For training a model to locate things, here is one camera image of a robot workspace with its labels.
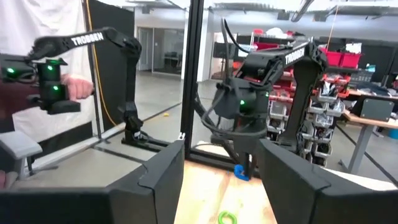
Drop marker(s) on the wooden top desk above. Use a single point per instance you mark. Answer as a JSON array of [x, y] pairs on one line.
[[373, 123]]

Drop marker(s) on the silver aluminium bar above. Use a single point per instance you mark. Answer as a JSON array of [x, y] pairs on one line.
[[182, 136]]

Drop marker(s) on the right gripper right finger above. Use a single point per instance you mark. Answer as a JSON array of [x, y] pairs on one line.
[[311, 199]]

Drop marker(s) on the person's hand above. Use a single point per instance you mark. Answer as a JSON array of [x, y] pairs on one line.
[[77, 88]]

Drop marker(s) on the black room divider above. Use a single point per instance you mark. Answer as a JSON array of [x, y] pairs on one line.
[[109, 77]]

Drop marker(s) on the person's forearm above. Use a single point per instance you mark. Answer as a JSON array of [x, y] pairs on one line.
[[15, 99]]

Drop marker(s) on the person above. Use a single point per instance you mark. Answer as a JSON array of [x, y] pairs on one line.
[[31, 18]]

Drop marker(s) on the rack of small red bins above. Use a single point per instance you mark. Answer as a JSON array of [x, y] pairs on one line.
[[323, 105]]

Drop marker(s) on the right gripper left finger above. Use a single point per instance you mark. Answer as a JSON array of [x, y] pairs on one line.
[[109, 205]]

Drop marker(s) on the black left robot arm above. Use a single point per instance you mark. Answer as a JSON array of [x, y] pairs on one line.
[[280, 59]]

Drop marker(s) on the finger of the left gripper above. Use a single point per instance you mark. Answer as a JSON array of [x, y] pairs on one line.
[[254, 163], [245, 165]]

